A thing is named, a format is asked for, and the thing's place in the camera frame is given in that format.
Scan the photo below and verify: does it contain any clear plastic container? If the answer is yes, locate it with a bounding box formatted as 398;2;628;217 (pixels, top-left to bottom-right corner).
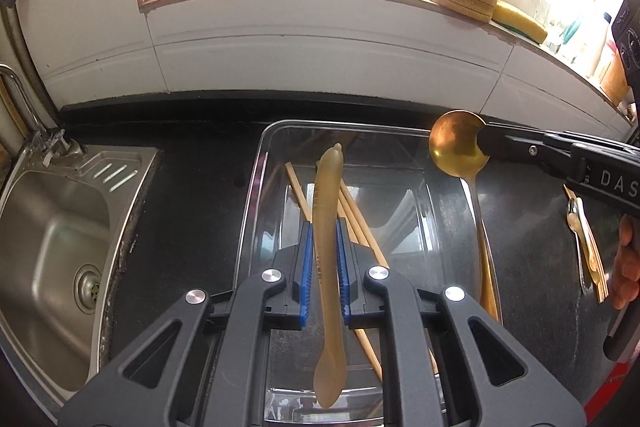
232;119;502;410

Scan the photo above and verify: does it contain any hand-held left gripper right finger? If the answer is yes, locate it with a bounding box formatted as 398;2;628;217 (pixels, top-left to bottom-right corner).
336;218;586;427

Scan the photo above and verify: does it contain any gold metal spoon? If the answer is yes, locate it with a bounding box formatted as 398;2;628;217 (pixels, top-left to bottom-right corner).
429;109;501;323

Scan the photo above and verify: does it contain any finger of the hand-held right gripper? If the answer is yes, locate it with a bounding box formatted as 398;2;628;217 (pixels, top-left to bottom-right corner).
481;120;557;140
477;138;577;176

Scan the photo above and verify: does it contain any silver metal spoon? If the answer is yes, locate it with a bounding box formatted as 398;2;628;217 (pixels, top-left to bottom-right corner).
567;199;592;295

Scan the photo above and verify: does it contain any stainless steel sink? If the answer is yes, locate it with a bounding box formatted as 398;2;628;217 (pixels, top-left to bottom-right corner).
0;146;162;408

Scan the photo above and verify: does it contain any clear drinking glass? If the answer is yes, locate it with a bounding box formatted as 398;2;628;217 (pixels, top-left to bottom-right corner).
550;7;586;58

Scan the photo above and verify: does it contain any metal faucet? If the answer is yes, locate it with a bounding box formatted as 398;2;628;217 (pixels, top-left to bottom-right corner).
0;64;86;168

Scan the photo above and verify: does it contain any yellow sponge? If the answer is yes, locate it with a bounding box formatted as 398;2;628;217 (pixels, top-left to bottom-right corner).
492;1;549;46

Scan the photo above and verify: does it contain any person's right hand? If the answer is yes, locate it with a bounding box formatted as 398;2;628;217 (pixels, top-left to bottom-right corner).
607;213;640;305

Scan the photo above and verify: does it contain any bamboo holder with utensils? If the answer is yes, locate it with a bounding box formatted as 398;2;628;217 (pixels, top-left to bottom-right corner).
599;57;632;106

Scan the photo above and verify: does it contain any bundle of wooden chopsticks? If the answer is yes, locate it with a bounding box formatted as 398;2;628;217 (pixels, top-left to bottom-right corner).
562;187;610;304

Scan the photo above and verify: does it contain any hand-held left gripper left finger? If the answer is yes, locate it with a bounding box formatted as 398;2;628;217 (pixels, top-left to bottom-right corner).
57;219;316;427

